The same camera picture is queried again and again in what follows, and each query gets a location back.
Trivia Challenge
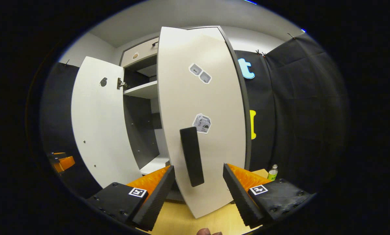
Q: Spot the black backdrop cloth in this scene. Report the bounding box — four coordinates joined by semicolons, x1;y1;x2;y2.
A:
40;62;103;198
235;33;350;193

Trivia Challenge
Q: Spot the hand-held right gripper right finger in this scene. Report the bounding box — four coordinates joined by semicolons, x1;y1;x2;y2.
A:
223;163;315;229

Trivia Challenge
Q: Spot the black door handle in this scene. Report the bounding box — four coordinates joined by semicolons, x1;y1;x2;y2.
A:
179;127;205;187

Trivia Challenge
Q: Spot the clear plastic bottle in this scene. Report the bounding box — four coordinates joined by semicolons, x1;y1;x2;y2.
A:
267;164;278;182

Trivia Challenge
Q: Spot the white cabinet shelf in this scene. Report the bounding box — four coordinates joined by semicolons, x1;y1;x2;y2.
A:
123;81;158;99
140;154;170;176

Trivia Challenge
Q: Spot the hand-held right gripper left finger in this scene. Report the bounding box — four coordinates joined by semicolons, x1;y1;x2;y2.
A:
86;165;176;231

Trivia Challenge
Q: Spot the beige cabinet drawer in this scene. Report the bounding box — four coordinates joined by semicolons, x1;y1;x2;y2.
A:
120;37;159;68

